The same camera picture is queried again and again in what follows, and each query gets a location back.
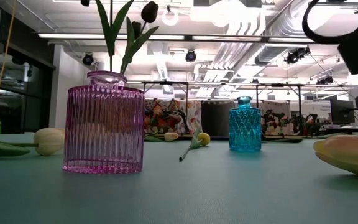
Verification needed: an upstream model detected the peach artificial tulip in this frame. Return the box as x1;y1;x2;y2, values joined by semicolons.
313;134;358;179
144;130;180;143
0;128;65;158

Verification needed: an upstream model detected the black artificial tulip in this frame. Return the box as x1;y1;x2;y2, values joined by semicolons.
119;1;160;75
126;17;143;41
94;0;135;73

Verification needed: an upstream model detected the blue glass vase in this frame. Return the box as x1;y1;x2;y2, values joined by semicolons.
228;96;262;152

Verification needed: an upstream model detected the pink ribbed glass vase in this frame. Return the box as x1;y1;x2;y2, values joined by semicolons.
62;70;145;175

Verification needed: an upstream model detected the floral patterned cloth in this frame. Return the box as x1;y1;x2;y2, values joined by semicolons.
144;98;202;134

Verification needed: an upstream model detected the black partition panel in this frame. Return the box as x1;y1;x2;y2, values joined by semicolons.
201;100;236;138

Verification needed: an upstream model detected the black ceiling spotlight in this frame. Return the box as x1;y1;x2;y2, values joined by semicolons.
284;46;311;65
81;52;94;67
185;49;197;63

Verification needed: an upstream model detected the teal table mat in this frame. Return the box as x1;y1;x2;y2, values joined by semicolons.
0;133;358;224

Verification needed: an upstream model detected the fluorescent ceiling light strip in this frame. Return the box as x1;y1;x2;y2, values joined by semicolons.
37;32;315;44

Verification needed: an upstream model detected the dark desk monitor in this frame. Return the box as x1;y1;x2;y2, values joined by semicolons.
329;98;356;125

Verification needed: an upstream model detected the silver ventilation duct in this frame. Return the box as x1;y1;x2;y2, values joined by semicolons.
216;0;316;66

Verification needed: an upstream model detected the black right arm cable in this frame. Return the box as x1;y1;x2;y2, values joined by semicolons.
301;0;354;44

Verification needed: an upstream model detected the yellow hanging cable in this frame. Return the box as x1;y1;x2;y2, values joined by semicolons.
0;0;17;128

